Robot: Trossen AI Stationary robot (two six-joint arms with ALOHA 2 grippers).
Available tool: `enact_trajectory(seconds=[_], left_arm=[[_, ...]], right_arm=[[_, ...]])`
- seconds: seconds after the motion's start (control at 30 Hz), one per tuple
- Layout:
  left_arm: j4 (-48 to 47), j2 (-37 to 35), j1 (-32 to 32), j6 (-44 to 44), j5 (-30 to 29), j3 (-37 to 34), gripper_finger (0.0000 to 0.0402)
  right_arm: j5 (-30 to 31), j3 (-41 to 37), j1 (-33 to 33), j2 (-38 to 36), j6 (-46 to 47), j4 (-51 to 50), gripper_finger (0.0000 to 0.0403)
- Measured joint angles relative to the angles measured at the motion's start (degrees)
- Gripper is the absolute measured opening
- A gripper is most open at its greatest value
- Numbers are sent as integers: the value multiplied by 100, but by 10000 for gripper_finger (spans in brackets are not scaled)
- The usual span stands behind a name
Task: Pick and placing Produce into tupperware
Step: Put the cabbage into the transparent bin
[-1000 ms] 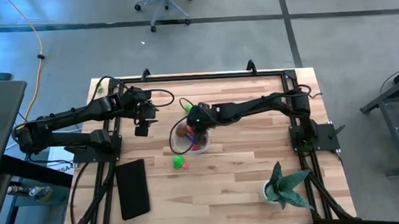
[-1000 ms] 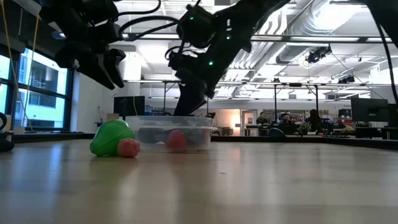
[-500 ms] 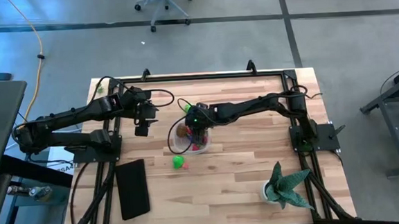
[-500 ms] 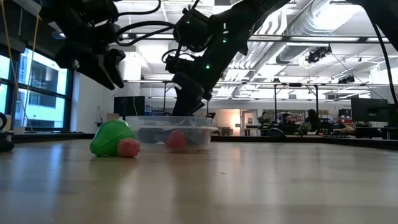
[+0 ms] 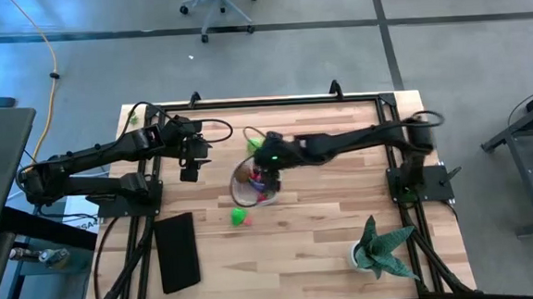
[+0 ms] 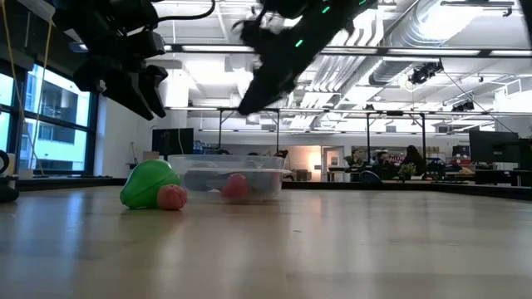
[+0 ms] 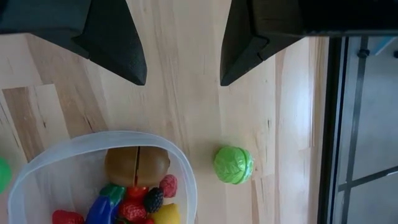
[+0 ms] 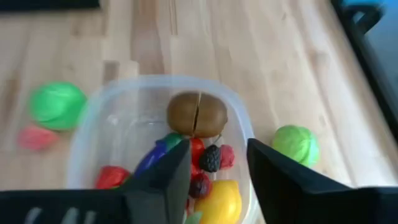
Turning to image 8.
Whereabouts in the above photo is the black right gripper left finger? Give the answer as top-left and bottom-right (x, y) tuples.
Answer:
(124, 139), (192, 224)

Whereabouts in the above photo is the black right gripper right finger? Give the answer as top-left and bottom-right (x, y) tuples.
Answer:
(247, 138), (374, 224)

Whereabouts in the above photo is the purple toy eggplant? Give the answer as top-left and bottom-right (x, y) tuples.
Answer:
(134, 132), (185, 179)

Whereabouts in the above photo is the dark red toy berry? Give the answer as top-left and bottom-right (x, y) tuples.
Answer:
(188, 172), (213, 200)

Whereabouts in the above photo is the red toy tomato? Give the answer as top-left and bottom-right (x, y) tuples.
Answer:
(189, 138), (206, 180)

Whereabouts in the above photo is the red toy strawberry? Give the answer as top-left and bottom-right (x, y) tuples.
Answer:
(94, 164), (132, 190)

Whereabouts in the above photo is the black toy blackberry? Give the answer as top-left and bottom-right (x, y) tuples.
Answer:
(198, 144), (222, 173)

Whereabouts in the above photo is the pink toy raspberry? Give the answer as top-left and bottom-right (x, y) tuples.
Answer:
(219, 144), (236, 170)
(17, 124), (60, 152)

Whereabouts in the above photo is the clear plastic tupperware container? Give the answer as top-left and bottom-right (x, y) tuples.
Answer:
(65, 74), (259, 224)

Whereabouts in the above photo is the brown toy kiwi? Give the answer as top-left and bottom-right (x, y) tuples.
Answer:
(166, 90), (229, 139)

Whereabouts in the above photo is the green toy bell pepper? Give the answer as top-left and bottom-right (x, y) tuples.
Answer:
(28, 81), (88, 132)

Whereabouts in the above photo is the light green toy cabbage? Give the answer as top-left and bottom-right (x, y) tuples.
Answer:
(271, 124), (321, 169)

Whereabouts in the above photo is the black aluminium table frame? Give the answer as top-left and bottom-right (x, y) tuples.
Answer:
(330, 0), (398, 135)

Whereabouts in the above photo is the black frame clamp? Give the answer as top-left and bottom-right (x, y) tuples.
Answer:
(341, 3), (385, 34)

